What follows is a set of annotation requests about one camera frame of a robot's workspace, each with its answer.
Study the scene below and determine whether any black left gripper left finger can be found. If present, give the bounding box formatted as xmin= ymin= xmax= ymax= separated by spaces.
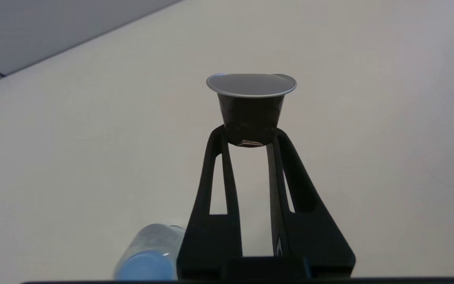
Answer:
xmin=176 ymin=125 xmax=244 ymax=281

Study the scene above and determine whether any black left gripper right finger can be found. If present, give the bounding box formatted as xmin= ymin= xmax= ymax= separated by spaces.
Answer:
xmin=266 ymin=127 xmax=357 ymax=279

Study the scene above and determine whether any dark coffee capsule silver lid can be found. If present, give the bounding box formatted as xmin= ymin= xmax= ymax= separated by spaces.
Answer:
xmin=206 ymin=73 xmax=298 ymax=149

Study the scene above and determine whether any clear water bottle blue cap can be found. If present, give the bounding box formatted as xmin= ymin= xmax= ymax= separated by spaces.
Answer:
xmin=112 ymin=223 xmax=187 ymax=281

